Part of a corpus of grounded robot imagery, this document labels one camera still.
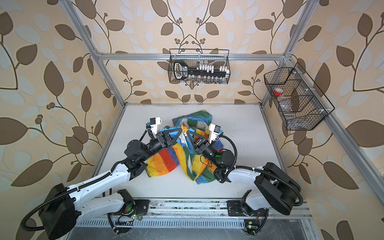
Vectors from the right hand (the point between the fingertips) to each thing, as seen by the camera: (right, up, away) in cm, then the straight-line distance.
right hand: (187, 135), depth 63 cm
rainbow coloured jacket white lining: (-3, -11, +11) cm, 16 cm away
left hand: (-2, +2, -2) cm, 3 cm away
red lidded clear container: (+49, +22, +18) cm, 56 cm away
